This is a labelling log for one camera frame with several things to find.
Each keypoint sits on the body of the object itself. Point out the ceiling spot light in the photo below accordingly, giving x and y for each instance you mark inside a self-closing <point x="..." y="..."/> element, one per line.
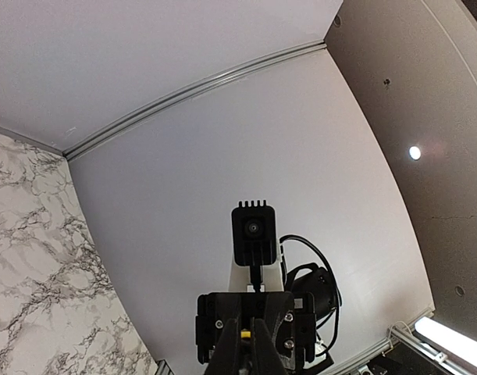
<point x="415" y="152"/>

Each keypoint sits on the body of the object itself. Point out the right aluminium frame post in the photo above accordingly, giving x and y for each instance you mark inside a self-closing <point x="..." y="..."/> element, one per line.
<point x="200" y="87"/>

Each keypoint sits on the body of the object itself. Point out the yellow handled screwdriver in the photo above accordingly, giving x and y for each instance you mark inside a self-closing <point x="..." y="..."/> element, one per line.
<point x="245" y="353"/>

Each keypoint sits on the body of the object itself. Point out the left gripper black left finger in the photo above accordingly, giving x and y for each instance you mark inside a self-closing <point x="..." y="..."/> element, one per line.
<point x="226" y="357"/>

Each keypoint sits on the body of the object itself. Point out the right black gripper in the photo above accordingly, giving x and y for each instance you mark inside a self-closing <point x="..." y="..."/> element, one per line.
<point x="290" y="319"/>

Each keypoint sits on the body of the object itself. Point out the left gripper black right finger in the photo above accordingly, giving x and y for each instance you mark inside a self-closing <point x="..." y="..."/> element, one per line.
<point x="264" y="356"/>

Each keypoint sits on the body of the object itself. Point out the white light bar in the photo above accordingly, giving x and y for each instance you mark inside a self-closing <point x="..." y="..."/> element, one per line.
<point x="448" y="339"/>

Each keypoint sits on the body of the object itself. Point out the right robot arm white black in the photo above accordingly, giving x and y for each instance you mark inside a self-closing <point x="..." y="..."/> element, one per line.
<point x="319" y="283"/>

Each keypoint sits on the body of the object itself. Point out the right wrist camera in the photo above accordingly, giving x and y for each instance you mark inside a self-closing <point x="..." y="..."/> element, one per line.
<point x="254" y="233"/>

